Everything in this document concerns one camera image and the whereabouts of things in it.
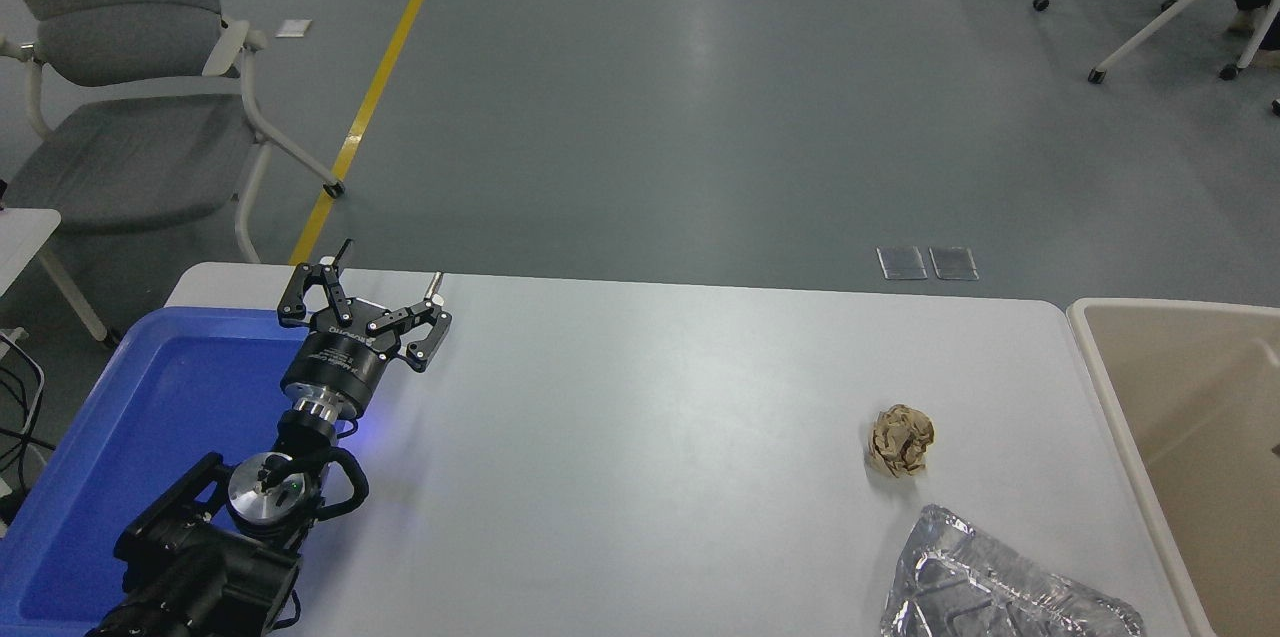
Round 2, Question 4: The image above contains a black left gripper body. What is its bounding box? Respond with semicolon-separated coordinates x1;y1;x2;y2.
281;300;402;411

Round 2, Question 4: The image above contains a blue plastic tray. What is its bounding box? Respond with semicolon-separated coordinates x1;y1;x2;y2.
0;307;363;637

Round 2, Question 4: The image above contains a grey office chair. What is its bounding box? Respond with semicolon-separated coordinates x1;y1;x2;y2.
0;0;347;266

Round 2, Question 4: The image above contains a small white table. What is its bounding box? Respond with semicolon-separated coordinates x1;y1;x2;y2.
0;207;117;350

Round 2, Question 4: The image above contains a clear floor plate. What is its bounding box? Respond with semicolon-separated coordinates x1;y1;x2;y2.
929;246;980;280
877;246;928;280

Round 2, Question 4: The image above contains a crumpled tan paper ball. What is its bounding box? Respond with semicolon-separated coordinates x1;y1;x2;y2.
866;404;936;480

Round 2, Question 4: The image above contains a crumpled silver foil tray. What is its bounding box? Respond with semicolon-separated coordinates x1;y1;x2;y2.
880;504;1146;637

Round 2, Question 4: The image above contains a large pale bin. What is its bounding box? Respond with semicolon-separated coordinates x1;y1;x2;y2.
1065;295;1280;637

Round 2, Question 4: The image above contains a white wheeled chair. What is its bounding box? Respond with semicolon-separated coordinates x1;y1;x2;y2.
1033;0;1280;85

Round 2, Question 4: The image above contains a black cable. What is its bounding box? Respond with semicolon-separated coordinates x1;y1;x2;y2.
0;427;53;508
0;335;47;423

